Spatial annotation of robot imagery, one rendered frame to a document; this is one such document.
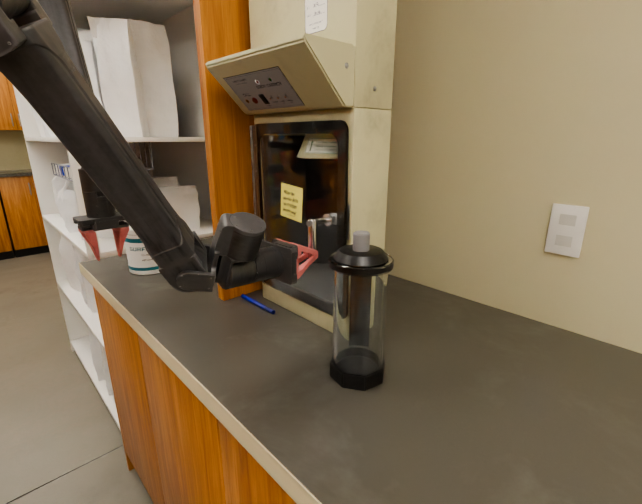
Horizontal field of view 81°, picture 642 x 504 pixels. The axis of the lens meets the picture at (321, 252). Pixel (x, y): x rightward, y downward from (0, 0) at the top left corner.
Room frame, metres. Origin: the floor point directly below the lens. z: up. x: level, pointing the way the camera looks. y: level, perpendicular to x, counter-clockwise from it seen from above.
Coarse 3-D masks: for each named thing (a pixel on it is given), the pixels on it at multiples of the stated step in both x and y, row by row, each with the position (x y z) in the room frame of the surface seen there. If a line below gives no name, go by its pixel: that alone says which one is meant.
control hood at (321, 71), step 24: (264, 48) 0.71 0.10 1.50; (288, 48) 0.67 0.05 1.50; (312, 48) 0.64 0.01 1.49; (336, 48) 0.68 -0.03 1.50; (216, 72) 0.86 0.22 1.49; (240, 72) 0.80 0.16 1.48; (288, 72) 0.71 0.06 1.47; (312, 72) 0.68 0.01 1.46; (336, 72) 0.68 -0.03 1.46; (312, 96) 0.73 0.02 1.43; (336, 96) 0.69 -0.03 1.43
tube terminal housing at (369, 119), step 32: (256, 0) 0.92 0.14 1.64; (288, 0) 0.84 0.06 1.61; (352, 0) 0.72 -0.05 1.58; (384, 0) 0.76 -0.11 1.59; (256, 32) 0.92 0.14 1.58; (288, 32) 0.84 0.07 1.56; (320, 32) 0.78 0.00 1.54; (352, 32) 0.72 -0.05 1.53; (384, 32) 0.76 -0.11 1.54; (384, 64) 0.77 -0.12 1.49; (384, 96) 0.77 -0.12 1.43; (352, 128) 0.71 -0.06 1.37; (384, 128) 0.77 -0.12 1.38; (352, 160) 0.71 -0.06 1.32; (384, 160) 0.78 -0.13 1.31; (352, 192) 0.71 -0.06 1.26; (384, 192) 0.78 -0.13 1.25; (352, 224) 0.71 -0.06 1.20; (384, 224) 0.78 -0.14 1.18; (320, 320) 0.78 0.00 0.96
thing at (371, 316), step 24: (336, 264) 0.56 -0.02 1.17; (384, 264) 0.56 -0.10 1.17; (336, 288) 0.58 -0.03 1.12; (360, 288) 0.55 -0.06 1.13; (384, 288) 0.57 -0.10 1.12; (336, 312) 0.58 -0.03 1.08; (360, 312) 0.55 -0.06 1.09; (384, 312) 0.57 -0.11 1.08; (336, 336) 0.57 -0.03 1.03; (360, 336) 0.55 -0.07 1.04; (384, 336) 0.58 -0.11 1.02; (336, 360) 0.57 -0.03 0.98; (360, 360) 0.55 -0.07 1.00
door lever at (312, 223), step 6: (324, 216) 0.74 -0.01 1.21; (330, 216) 0.73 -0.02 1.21; (306, 222) 0.71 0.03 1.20; (312, 222) 0.70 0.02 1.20; (318, 222) 0.71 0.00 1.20; (324, 222) 0.73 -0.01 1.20; (330, 222) 0.73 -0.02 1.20; (312, 228) 0.70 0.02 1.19; (312, 234) 0.70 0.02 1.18; (312, 240) 0.70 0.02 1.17; (312, 246) 0.70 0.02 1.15
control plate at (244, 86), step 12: (252, 72) 0.78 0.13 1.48; (264, 72) 0.75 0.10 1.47; (276, 72) 0.73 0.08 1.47; (228, 84) 0.86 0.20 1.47; (240, 84) 0.83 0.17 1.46; (252, 84) 0.81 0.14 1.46; (264, 84) 0.78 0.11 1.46; (276, 84) 0.76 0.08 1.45; (288, 84) 0.74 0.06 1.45; (240, 96) 0.87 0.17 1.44; (252, 96) 0.84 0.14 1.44; (276, 96) 0.79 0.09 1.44; (252, 108) 0.88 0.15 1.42; (264, 108) 0.85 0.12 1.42
